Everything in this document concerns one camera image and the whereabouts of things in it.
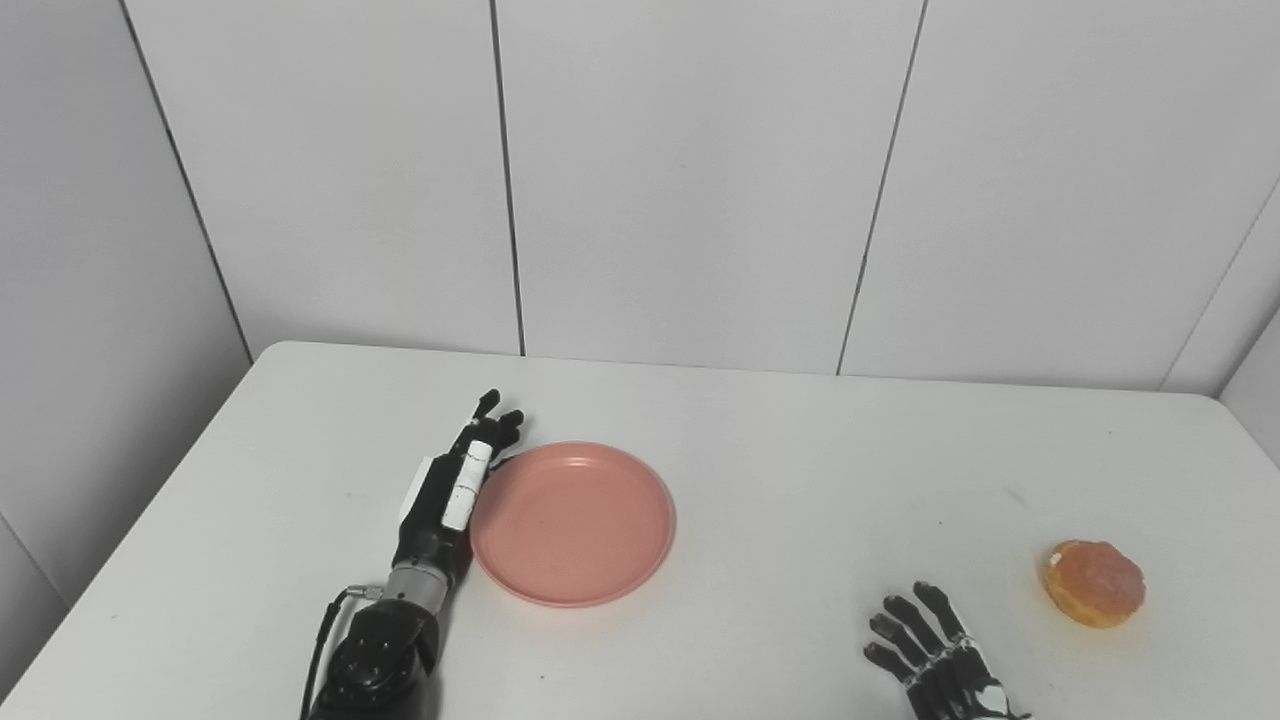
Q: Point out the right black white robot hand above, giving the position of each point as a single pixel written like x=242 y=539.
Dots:
x=945 y=670

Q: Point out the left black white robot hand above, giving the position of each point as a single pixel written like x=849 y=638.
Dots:
x=445 y=510

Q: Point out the pink round plate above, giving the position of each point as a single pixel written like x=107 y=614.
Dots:
x=572 y=524

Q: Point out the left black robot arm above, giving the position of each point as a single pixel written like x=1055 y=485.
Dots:
x=385 y=655

